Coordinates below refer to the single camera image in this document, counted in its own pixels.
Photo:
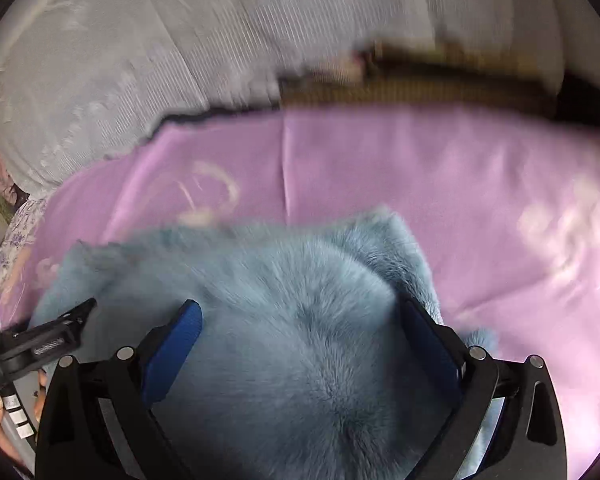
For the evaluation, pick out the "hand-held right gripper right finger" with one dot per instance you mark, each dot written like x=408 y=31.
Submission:
x=430 y=355

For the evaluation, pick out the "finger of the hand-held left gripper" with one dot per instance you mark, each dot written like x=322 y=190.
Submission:
x=50 y=337

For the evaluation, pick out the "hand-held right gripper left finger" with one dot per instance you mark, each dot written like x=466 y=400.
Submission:
x=175 y=355

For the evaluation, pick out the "blue fleece jacket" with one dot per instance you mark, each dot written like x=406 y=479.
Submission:
x=290 y=310

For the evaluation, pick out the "floral bed sheet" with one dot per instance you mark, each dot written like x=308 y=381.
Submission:
x=20 y=230

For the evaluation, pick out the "purple printed blanket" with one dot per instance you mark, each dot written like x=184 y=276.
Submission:
x=380 y=160

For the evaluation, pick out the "brown folded blanket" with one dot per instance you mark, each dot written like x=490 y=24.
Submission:
x=430 y=90

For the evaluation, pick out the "white lace cloth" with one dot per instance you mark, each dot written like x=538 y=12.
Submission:
x=130 y=60

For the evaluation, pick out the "pink patterned folded cloth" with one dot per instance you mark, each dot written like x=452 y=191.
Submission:
x=345 y=67

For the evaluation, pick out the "white pillow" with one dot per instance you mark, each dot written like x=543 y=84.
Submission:
x=495 y=10

